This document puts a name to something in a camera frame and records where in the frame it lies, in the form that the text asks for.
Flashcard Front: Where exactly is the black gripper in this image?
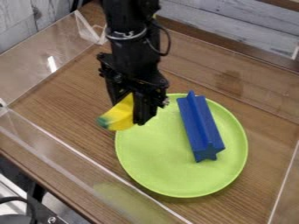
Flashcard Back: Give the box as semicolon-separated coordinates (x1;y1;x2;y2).
98;36;170;125

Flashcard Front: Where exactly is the yellow toy banana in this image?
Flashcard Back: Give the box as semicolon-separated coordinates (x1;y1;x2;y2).
98;94;135;130

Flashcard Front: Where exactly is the green round plate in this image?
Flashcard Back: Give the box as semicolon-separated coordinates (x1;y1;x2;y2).
115;94;249;198

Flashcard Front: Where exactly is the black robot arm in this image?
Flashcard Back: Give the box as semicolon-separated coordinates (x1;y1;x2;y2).
98;0;170;130

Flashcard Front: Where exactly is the clear acrylic corner bracket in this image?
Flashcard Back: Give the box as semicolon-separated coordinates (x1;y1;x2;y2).
74;10;109;46

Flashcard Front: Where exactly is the clear acrylic front wall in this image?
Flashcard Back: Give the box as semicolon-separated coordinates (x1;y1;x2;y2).
0;99;193;224

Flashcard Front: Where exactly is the black cable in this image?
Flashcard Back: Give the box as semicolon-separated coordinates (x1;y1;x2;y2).
0;196;37;224

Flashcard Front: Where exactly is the black metal table bracket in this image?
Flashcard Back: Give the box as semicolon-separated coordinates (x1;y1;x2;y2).
26;201;69;224

